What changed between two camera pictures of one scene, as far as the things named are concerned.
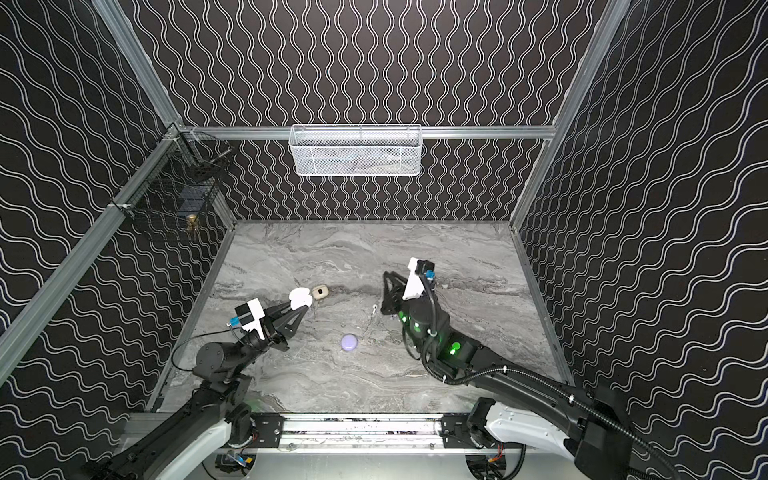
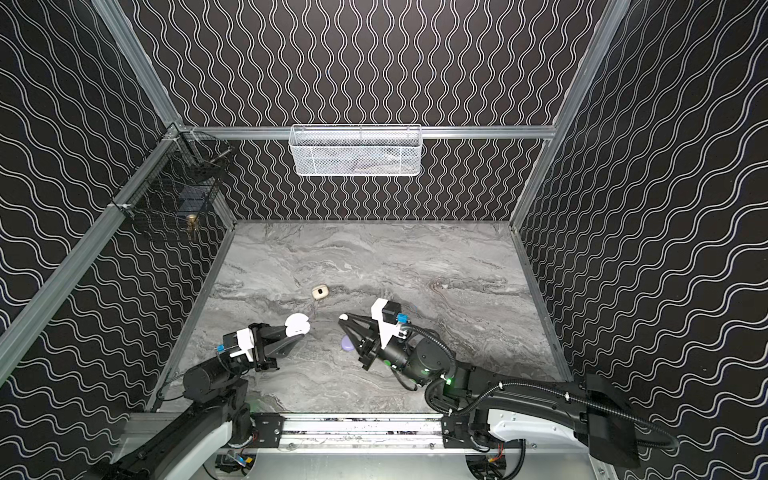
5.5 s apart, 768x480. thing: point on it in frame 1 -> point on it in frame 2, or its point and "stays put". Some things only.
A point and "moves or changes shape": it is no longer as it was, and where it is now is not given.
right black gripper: (399, 300) -> (372, 341)
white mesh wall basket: (356, 150) stays put
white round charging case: (300, 297) moves or changes shape
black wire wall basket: (178, 181) stays put
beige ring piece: (320, 292) stays put
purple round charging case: (349, 342) stays put
